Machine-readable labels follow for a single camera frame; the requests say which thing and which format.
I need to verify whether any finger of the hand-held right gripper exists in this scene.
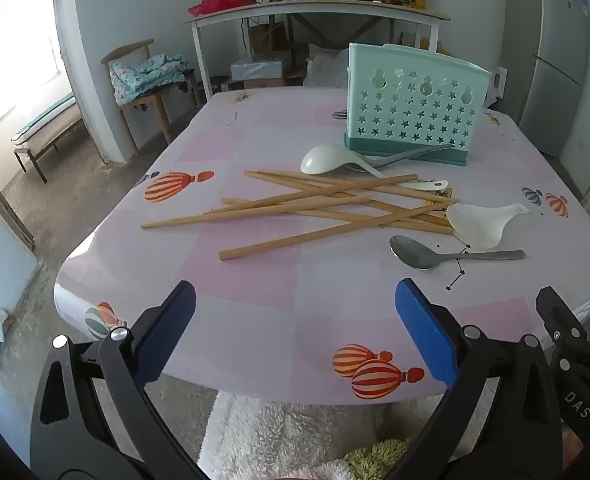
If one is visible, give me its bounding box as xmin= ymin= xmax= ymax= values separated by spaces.
xmin=536 ymin=286 xmax=588 ymax=356

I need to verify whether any red bag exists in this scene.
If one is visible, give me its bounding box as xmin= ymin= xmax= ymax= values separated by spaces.
xmin=189 ymin=0 xmax=257 ymax=17

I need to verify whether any pile of wooden chopsticks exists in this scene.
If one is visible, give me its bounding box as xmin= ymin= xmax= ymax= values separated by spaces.
xmin=141 ymin=169 xmax=460 ymax=262

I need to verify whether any brown cardboard box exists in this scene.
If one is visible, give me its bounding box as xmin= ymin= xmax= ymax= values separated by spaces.
xmin=247 ymin=22 xmax=294 ymax=57

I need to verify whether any white side table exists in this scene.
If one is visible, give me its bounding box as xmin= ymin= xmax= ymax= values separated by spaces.
xmin=184 ymin=0 xmax=452 ymax=106

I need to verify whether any grey refrigerator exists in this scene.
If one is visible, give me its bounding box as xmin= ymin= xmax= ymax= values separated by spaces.
xmin=505 ymin=0 xmax=590 ymax=159

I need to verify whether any cushioned bench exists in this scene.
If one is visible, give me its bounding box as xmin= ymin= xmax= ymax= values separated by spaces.
xmin=12 ymin=92 xmax=83 ymax=184

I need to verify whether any small white spoon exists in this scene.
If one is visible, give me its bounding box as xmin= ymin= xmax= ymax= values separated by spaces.
xmin=395 ymin=179 xmax=450 ymax=192

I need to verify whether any white plastic bag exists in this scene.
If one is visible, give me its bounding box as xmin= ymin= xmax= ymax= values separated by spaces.
xmin=305 ymin=44 xmax=351 ymax=89

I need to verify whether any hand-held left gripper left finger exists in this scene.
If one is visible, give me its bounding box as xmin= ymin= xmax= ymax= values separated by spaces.
xmin=30 ymin=280 xmax=201 ymax=480

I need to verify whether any wooden chair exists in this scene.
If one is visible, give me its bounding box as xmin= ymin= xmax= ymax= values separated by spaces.
xmin=101 ymin=38 xmax=201 ymax=158

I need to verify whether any floral cloth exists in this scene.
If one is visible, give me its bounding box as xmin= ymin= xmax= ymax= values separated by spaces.
xmin=109 ymin=53 xmax=194 ymax=107

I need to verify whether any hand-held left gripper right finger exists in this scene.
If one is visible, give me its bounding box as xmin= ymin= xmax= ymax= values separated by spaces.
xmin=396 ymin=278 xmax=564 ymax=480

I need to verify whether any mint green plastic utensil holder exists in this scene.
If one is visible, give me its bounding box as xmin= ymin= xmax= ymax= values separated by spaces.
xmin=344 ymin=42 xmax=492 ymax=167

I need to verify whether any steel spoon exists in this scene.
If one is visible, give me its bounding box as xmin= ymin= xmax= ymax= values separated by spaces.
xmin=389 ymin=235 xmax=526 ymax=271

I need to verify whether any slim steel utensil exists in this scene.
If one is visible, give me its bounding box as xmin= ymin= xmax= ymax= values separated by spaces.
xmin=369 ymin=143 xmax=456 ymax=170

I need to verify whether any white flat box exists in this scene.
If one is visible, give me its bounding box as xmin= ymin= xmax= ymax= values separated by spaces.
xmin=231 ymin=55 xmax=292 ymax=82

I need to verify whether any person's fluffy white clothing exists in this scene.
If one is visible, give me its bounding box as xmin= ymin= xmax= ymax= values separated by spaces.
xmin=200 ymin=390 xmax=450 ymax=480

